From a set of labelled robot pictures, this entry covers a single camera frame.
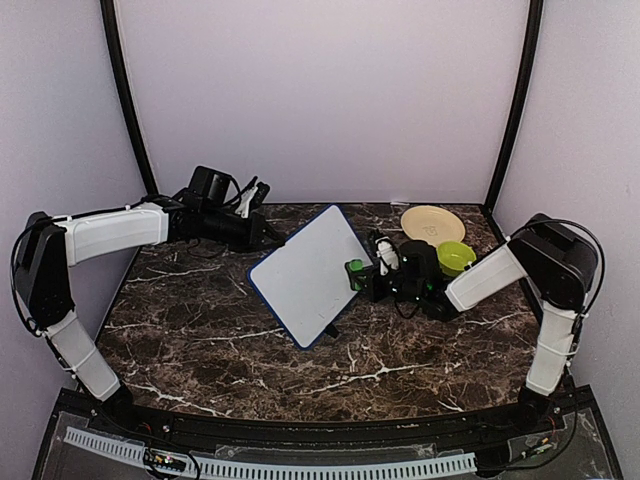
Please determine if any beige round plate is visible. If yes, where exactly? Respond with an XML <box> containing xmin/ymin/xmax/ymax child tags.
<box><xmin>400</xmin><ymin>205</ymin><xmax>466</xmax><ymax>247</ymax></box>

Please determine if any blue framed whiteboard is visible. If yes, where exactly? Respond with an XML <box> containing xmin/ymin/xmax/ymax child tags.
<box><xmin>248</xmin><ymin>204</ymin><xmax>372</xmax><ymax>350</ymax></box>

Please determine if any white slotted cable duct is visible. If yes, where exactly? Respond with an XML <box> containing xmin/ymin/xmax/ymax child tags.
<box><xmin>63</xmin><ymin>427</ymin><xmax>477</xmax><ymax>480</ymax></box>

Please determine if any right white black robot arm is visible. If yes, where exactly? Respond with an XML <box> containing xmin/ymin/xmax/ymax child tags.
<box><xmin>344</xmin><ymin>213</ymin><xmax>605</xmax><ymax>434</ymax></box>

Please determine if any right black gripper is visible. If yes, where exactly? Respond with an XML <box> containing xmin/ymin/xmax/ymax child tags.
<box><xmin>352</xmin><ymin>263</ymin><xmax>425</xmax><ymax>304</ymax></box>

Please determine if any green whiteboard eraser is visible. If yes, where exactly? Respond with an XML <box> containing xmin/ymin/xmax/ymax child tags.
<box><xmin>345</xmin><ymin>259</ymin><xmax>365</xmax><ymax>277</ymax></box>

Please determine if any left black frame post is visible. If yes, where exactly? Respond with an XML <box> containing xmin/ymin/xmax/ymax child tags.
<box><xmin>99</xmin><ymin>0</ymin><xmax>159</xmax><ymax>195</ymax></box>

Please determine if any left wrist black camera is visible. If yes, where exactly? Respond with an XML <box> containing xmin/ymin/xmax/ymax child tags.
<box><xmin>188</xmin><ymin>165</ymin><xmax>240</xmax><ymax>211</ymax></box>

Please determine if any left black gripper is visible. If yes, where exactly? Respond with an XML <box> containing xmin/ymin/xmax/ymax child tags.
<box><xmin>201</xmin><ymin>206</ymin><xmax>286</xmax><ymax>253</ymax></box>

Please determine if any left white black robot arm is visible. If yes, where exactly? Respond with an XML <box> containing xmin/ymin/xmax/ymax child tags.
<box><xmin>9</xmin><ymin>195</ymin><xmax>285</xmax><ymax>436</ymax></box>

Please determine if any lime green bowl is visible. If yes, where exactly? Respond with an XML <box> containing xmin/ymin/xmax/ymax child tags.
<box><xmin>436</xmin><ymin>241</ymin><xmax>477</xmax><ymax>277</ymax></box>

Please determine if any black frame post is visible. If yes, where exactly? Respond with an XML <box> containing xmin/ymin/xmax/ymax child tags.
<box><xmin>99</xmin><ymin>0</ymin><xmax>159</xmax><ymax>195</ymax></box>
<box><xmin>483</xmin><ymin>0</ymin><xmax>544</xmax><ymax>215</ymax></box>

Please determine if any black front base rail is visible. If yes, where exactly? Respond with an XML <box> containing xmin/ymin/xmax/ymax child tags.
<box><xmin>56</xmin><ymin>386</ymin><xmax>595</xmax><ymax>459</ymax></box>

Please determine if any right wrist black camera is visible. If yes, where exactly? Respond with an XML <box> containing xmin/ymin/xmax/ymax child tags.
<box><xmin>399</xmin><ymin>240</ymin><xmax>443</xmax><ymax>286</ymax></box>

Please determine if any right black frame post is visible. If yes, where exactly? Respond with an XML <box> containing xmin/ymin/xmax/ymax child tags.
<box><xmin>483</xmin><ymin>0</ymin><xmax>544</xmax><ymax>215</ymax></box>

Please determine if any wrist black camera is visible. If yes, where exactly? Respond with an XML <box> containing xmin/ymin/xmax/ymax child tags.
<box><xmin>188</xmin><ymin>165</ymin><xmax>240</xmax><ymax>211</ymax></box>
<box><xmin>399</xmin><ymin>240</ymin><xmax>443</xmax><ymax>286</ymax></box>

